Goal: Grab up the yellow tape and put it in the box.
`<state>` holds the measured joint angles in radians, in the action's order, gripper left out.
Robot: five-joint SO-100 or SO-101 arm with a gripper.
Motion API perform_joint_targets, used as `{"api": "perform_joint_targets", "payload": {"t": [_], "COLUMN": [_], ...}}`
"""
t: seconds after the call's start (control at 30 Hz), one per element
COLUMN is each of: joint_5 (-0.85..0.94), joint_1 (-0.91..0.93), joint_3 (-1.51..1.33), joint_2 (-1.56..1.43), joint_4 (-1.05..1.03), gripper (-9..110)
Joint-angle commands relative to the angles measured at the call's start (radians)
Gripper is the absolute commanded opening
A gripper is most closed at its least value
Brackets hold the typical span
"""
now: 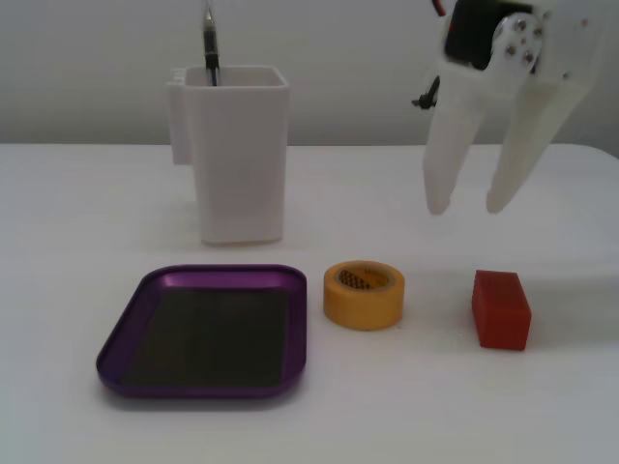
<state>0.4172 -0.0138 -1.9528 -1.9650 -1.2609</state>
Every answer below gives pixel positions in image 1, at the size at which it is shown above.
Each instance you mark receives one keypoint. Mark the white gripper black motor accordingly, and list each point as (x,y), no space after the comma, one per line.
(519,94)

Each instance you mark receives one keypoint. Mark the yellow tape roll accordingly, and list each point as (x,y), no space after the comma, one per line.
(362,309)

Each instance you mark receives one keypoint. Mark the red rectangular block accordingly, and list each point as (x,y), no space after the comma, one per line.
(500,311)

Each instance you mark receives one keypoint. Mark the white square container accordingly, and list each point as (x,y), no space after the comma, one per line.
(242,159)

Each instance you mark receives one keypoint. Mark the black clear pen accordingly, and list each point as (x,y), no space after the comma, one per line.
(211,48)

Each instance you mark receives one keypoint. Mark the purple metal tray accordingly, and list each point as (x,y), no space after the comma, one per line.
(208,333)

